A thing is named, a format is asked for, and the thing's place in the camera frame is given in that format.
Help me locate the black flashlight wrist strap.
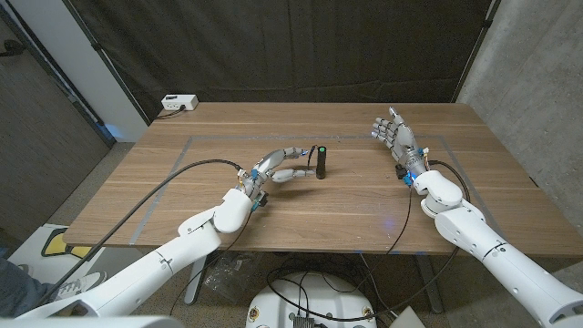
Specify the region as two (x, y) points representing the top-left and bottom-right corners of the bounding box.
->
(306, 144), (319, 177)

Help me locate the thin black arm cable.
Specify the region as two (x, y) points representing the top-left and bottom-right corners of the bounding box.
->
(384, 184), (414, 256)
(169, 200), (265, 316)

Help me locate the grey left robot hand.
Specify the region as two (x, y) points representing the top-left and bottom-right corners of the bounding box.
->
(237, 146), (316, 198)

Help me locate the white robot torso cover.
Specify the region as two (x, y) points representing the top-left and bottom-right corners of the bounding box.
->
(0, 315), (183, 328)

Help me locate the black power strip cable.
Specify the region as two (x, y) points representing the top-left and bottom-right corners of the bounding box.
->
(156, 105), (187, 120)

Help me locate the black backdrop curtain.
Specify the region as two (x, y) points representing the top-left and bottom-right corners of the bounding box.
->
(63, 0), (496, 123)

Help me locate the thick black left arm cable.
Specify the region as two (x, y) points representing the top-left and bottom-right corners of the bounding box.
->
(43, 158), (243, 306)

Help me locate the person's blue jeans leg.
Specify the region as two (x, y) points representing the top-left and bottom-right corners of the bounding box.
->
(0, 257), (58, 318)

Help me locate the white angular floor object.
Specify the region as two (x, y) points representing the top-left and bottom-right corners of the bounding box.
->
(389, 305), (427, 328)

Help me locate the black backdrop stand pole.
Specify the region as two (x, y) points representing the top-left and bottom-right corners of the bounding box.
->
(61, 0), (152, 127)
(450, 0), (502, 104)

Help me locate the black diagonal wall rail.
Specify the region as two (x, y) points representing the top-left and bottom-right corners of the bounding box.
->
(0, 4), (116, 149)

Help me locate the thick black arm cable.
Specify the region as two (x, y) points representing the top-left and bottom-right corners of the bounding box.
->
(43, 158), (243, 306)
(266, 159), (472, 323)

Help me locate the dark grey table leg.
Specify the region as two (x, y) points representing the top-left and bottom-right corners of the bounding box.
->
(414, 254), (445, 314)

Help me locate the white mat with yellow mark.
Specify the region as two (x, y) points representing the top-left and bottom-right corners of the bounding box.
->
(8, 222), (142, 286)

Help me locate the light grey table leg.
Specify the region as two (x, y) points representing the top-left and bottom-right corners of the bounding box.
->
(184, 254), (210, 305)

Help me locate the white sneaker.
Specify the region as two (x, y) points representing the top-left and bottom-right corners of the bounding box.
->
(54, 271), (108, 302)

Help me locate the white power strip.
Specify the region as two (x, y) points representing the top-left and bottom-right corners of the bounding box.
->
(160, 94), (199, 112)

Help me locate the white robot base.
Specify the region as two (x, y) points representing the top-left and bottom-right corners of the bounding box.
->
(245, 272), (378, 328)

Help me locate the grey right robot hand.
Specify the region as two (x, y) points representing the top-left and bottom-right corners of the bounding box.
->
(371, 106), (430, 177)

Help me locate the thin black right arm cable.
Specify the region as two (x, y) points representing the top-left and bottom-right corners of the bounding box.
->
(384, 184), (414, 256)

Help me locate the black flashlight with green button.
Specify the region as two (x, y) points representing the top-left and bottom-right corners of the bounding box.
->
(315, 145), (328, 180)

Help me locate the clear plastic bag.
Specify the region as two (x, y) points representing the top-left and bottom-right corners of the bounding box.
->
(202, 250), (265, 304)

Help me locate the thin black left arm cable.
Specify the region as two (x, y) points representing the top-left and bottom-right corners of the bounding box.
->
(169, 200), (265, 316)

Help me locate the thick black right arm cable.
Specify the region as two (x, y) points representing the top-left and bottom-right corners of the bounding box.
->
(266, 159), (472, 323)

